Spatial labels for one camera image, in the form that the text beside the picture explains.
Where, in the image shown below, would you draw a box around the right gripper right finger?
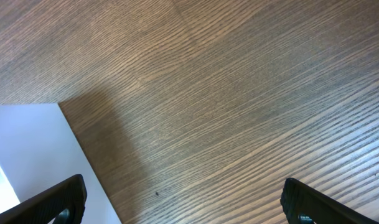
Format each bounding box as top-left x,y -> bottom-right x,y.
280,178 -> 378,224

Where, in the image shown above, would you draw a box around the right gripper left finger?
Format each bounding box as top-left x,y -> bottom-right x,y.
0,174 -> 87,224

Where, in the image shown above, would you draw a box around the white box pink inside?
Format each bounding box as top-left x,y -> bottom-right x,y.
0,103 -> 120,223

